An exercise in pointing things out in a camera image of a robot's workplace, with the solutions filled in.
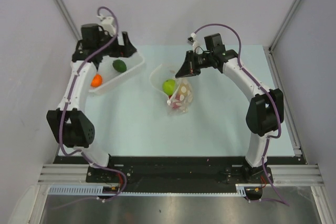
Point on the yellow pear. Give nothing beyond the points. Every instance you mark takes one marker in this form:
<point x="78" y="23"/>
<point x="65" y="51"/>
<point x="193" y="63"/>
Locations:
<point x="181" y="94"/>

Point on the red apple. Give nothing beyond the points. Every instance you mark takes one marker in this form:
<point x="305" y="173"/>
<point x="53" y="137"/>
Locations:
<point x="176" y="104"/>

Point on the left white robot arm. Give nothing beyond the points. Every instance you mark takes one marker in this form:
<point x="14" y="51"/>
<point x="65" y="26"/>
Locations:
<point x="103" y="59"/>

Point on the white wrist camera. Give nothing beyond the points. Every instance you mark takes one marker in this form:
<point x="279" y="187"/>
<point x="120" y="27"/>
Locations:
<point x="192" y="41"/>
<point x="108" y="23"/>

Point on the clear dotted zip bag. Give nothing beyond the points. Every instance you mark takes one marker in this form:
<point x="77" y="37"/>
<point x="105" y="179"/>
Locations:
<point x="164" y="72"/>

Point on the light green apple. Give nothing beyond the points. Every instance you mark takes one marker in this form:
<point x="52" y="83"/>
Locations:
<point x="168" y="86"/>

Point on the white slotted cable duct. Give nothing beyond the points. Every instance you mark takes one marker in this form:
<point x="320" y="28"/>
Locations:
<point x="78" y="190"/>

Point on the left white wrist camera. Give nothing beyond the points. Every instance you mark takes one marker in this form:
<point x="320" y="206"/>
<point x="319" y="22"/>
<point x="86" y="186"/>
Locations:
<point x="108" y="23"/>

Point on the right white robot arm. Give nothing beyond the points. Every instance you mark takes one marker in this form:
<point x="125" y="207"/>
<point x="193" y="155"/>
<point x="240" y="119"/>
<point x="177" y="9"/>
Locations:
<point x="266" y="106"/>

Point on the orange fruit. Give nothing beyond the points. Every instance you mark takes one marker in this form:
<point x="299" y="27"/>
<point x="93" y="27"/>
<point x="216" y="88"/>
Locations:
<point x="97" y="81"/>

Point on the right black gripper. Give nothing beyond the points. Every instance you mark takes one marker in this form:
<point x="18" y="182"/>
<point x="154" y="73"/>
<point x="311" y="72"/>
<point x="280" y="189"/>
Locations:
<point x="189" y="67"/>

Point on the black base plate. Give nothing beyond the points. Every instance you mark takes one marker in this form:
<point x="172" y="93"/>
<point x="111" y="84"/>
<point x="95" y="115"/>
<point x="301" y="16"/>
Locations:
<point x="200" y="175"/>

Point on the dark green lime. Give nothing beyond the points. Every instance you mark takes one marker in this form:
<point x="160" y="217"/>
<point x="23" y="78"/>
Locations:
<point x="119" y="66"/>

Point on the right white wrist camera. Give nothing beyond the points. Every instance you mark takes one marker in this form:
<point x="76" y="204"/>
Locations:
<point x="192" y="41"/>

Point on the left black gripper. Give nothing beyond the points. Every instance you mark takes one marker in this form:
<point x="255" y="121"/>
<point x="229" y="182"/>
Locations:
<point x="126" y="51"/>

